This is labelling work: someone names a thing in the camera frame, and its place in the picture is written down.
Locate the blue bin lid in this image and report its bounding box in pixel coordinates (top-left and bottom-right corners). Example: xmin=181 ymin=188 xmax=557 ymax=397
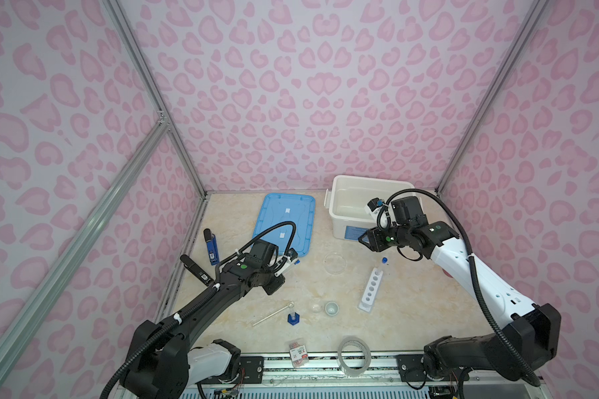
xmin=250 ymin=193 xmax=316 ymax=258

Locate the glass stirring rod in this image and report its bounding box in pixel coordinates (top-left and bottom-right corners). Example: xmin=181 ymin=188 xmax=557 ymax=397
xmin=251 ymin=302 xmax=295 ymax=327

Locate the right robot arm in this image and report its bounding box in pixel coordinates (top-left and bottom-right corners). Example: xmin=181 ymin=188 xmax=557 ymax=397
xmin=358 ymin=189 xmax=562 ymax=391

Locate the small clear watch glass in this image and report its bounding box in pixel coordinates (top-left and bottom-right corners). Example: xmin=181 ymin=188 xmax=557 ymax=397
xmin=309 ymin=300 xmax=323 ymax=314

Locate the white plastic storage bin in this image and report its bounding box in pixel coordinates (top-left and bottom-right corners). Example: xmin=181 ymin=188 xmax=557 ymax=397
xmin=324 ymin=175 xmax=414 ymax=241

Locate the white test tube rack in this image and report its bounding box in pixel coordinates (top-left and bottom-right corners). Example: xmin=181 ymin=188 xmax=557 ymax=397
xmin=358 ymin=268 xmax=384 ymax=313

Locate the blue base graduated cylinder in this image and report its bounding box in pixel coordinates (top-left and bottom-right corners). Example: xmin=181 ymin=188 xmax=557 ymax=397
xmin=287 ymin=303 xmax=300 ymax=326

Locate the small white cup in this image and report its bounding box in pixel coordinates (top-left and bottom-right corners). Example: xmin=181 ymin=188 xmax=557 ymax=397
xmin=324 ymin=301 xmax=339 ymax=317

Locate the black marker tool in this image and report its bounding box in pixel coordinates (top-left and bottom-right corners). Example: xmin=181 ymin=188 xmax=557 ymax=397
xmin=180 ymin=254 xmax=213 ymax=287

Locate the blue lighter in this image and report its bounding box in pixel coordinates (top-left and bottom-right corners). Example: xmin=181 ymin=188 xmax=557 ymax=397
xmin=203 ymin=229 xmax=220 ymax=266

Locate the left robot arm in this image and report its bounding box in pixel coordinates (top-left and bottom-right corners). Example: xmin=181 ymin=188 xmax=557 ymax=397
xmin=100 ymin=234 xmax=299 ymax=398

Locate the clear glass petri dish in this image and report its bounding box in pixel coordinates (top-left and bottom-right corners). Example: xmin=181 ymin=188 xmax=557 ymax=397
xmin=323 ymin=253 xmax=348 ymax=275

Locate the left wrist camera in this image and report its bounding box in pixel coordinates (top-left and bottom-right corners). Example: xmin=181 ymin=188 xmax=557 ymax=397
xmin=273 ymin=248 xmax=299 ymax=277

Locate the clear tape roll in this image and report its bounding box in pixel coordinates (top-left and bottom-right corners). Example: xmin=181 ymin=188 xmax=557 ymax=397
xmin=337 ymin=336 xmax=372 ymax=378

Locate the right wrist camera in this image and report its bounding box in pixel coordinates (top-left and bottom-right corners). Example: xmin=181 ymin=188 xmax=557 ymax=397
xmin=364 ymin=198 xmax=384 ymax=217

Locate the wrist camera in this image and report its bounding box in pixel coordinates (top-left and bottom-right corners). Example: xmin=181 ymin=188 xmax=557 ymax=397
xmin=364 ymin=198 xmax=384 ymax=217
xmin=273 ymin=248 xmax=299 ymax=277

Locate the small clear slide box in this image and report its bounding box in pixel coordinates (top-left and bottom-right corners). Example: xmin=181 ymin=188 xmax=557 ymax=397
xmin=288 ymin=338 xmax=309 ymax=368

